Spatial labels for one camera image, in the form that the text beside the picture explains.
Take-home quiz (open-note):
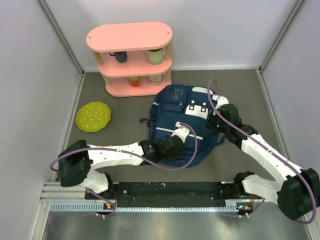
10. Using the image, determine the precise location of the navy blue student backpack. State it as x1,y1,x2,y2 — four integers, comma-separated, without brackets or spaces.
139,84,226,167

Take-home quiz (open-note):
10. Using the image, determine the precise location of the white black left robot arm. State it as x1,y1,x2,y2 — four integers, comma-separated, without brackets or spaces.
58,135,186,199

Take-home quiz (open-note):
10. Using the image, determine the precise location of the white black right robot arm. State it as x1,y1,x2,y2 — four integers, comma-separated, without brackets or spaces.
206,103,320,224

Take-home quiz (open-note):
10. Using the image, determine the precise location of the patterned ceramic bowl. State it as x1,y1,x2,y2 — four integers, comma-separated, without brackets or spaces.
147,73,165,85

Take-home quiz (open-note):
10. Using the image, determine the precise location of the orange cup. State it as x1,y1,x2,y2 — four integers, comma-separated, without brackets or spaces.
127,76,140,87

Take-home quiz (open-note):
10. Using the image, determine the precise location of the green polka dot plate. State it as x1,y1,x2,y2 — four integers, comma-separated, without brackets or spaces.
75,101,112,133

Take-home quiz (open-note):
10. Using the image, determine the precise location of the pale green mug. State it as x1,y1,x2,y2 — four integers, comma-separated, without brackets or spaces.
142,48,164,65

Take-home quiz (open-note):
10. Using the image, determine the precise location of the pink three-tier wooden shelf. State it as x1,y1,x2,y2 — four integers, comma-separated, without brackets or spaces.
86,21,173,97

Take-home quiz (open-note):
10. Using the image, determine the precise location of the dark blue mug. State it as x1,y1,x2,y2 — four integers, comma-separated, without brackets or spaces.
109,51,128,63

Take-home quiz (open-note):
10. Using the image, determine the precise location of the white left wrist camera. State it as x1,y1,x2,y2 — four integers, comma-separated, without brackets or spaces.
170,121,191,143

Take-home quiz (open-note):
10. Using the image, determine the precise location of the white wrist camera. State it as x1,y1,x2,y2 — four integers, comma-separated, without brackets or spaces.
170,121,191,143
212,94,229,110

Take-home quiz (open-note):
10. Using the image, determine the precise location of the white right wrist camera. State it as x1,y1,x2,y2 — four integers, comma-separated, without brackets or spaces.
212,94,229,110

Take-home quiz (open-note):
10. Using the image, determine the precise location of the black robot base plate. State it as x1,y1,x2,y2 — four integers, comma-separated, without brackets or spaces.
99,181,254,208

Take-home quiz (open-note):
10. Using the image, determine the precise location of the grey slotted cable duct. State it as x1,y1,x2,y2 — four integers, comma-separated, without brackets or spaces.
50,199,253,213

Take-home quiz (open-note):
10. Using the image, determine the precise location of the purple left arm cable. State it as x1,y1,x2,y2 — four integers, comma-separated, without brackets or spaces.
49,122,199,217

